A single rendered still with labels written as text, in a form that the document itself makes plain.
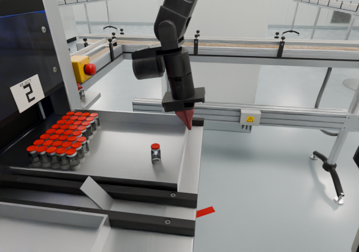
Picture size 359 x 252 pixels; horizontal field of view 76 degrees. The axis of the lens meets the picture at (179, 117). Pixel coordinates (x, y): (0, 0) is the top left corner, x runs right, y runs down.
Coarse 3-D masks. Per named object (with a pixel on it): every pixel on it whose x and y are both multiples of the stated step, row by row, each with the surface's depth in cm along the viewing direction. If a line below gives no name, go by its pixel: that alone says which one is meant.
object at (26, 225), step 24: (0, 216) 40; (24, 216) 40; (48, 216) 39; (72, 216) 38; (96, 216) 37; (0, 240) 37; (24, 240) 37; (48, 240) 37; (72, 240) 37; (96, 240) 33
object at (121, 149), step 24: (120, 120) 68; (144, 120) 67; (168, 120) 66; (96, 144) 59; (120, 144) 59; (144, 144) 59; (168, 144) 59; (24, 168) 46; (48, 168) 51; (96, 168) 51; (120, 168) 51; (144, 168) 51; (168, 168) 51
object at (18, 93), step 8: (32, 80) 53; (16, 88) 49; (32, 88) 54; (40, 88) 56; (16, 96) 49; (24, 96) 51; (32, 96) 54; (40, 96) 56; (24, 104) 52; (32, 104) 54
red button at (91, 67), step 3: (90, 63) 75; (87, 66) 73; (90, 66) 73; (93, 66) 74; (87, 69) 73; (90, 69) 73; (93, 69) 74; (87, 72) 74; (90, 72) 74; (93, 72) 75; (90, 75) 75
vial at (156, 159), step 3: (153, 150) 50; (156, 150) 50; (159, 150) 51; (153, 153) 50; (156, 153) 50; (159, 153) 51; (153, 156) 51; (156, 156) 51; (159, 156) 51; (153, 159) 51; (156, 159) 51; (159, 159) 52; (153, 162) 52; (156, 162) 52; (159, 162) 52
